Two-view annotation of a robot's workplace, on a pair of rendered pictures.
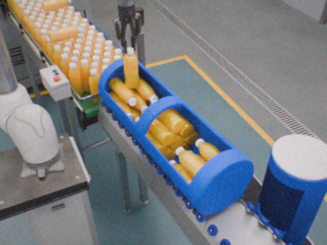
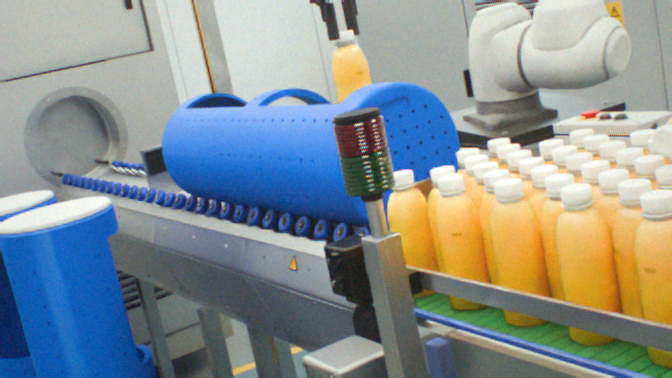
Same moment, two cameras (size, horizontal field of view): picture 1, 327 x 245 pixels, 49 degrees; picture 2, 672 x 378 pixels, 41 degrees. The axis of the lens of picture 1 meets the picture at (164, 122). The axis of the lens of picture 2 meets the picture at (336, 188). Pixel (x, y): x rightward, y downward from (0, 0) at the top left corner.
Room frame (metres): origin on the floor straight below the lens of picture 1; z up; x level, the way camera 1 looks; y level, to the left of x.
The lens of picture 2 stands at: (3.28, 0.14, 1.39)
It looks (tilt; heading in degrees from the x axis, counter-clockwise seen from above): 11 degrees down; 182
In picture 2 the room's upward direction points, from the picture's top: 12 degrees counter-clockwise
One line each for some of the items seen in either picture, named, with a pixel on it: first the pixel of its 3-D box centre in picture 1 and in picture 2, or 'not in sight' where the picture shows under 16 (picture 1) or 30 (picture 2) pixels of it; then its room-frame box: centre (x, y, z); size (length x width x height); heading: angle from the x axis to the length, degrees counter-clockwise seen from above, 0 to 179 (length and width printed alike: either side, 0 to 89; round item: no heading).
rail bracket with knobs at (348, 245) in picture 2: not in sight; (357, 269); (1.81, 0.10, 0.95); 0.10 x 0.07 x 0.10; 122
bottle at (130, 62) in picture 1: (131, 68); (354, 88); (1.54, 0.16, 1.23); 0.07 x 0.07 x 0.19
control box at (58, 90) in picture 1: (55, 82); (615, 143); (1.69, 0.60, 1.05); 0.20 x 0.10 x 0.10; 32
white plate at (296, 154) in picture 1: (304, 155); (54, 214); (1.12, -0.62, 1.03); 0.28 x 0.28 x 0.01
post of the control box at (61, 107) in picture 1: (72, 152); not in sight; (1.69, 0.60, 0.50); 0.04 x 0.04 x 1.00; 32
